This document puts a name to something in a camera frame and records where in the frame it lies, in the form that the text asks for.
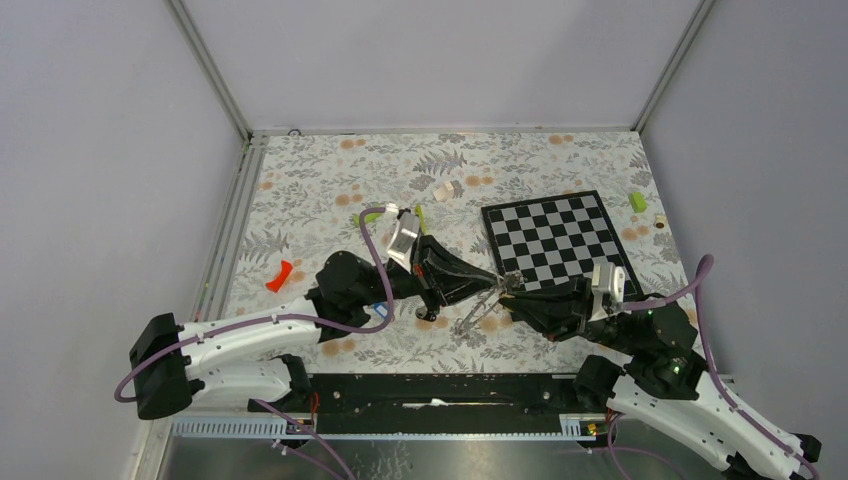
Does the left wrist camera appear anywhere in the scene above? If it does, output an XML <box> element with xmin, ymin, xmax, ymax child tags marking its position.
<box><xmin>386</xmin><ymin>209</ymin><xmax>421</xmax><ymax>273</ymax></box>

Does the floral table mat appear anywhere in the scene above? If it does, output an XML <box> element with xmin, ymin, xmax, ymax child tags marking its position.
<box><xmin>207</xmin><ymin>132</ymin><xmax>688</xmax><ymax>373</ymax></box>

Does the red curved block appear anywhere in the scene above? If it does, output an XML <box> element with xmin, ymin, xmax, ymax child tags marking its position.
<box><xmin>265</xmin><ymin>260</ymin><xmax>294</xmax><ymax>293</ymax></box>

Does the cream toy block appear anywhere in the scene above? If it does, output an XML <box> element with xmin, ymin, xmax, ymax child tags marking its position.
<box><xmin>433</xmin><ymin>181</ymin><xmax>457</xmax><ymax>202</ymax></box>

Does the black white chessboard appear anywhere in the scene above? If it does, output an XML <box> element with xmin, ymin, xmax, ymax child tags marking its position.
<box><xmin>481</xmin><ymin>190</ymin><xmax>643</xmax><ymax>300</ymax></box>

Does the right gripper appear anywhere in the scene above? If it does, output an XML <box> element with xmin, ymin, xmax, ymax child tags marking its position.
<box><xmin>496</xmin><ymin>274</ymin><xmax>642</xmax><ymax>355</ymax></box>

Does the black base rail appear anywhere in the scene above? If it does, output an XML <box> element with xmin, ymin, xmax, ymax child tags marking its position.
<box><xmin>271</xmin><ymin>373</ymin><xmax>607</xmax><ymax>435</ymax></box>

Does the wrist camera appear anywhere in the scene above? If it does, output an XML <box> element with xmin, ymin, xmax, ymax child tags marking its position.
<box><xmin>386</xmin><ymin>209</ymin><xmax>421</xmax><ymax>273</ymax></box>
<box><xmin>588</xmin><ymin>263</ymin><xmax>626</xmax><ymax>321</ymax></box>

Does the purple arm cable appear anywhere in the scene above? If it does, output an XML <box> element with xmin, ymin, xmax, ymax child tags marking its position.
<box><xmin>606</xmin><ymin>254</ymin><xmax>821</xmax><ymax>480</ymax></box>
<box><xmin>113</xmin><ymin>207</ymin><xmax>397</xmax><ymax>480</ymax></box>

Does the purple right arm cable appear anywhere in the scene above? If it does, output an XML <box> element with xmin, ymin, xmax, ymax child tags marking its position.
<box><xmin>606</xmin><ymin>254</ymin><xmax>821</xmax><ymax>480</ymax></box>

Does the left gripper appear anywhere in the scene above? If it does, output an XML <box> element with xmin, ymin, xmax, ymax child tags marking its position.
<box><xmin>357</xmin><ymin>232</ymin><xmax>498</xmax><ymax>315</ymax></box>

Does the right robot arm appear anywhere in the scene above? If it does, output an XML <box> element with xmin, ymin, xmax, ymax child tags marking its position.
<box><xmin>498</xmin><ymin>278</ymin><xmax>821</xmax><ymax>479</ymax></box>

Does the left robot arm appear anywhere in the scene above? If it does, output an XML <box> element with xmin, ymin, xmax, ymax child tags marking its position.
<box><xmin>115</xmin><ymin>235</ymin><xmax>499</xmax><ymax>420</ymax></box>

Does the green curved block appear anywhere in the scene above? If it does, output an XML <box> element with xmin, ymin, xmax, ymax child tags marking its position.
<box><xmin>353</xmin><ymin>213</ymin><xmax>381</xmax><ymax>228</ymax></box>

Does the blue key tag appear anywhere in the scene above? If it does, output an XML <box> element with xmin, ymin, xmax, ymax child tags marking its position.
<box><xmin>372</xmin><ymin>303</ymin><xmax>388</xmax><ymax>317</ymax></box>

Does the large silver keyring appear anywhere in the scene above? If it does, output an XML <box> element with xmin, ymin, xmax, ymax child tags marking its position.
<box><xmin>453</xmin><ymin>271</ymin><xmax>524</xmax><ymax>336</ymax></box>

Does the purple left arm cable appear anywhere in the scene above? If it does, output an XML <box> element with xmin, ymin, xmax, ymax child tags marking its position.
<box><xmin>113</xmin><ymin>207</ymin><xmax>397</xmax><ymax>480</ymax></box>

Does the small green block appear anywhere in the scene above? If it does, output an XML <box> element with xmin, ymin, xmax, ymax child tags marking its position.
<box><xmin>628</xmin><ymin>191</ymin><xmax>648</xmax><ymax>213</ymax></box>

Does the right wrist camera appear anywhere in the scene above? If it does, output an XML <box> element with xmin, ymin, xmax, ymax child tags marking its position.
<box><xmin>588</xmin><ymin>263</ymin><xmax>626</xmax><ymax>321</ymax></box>

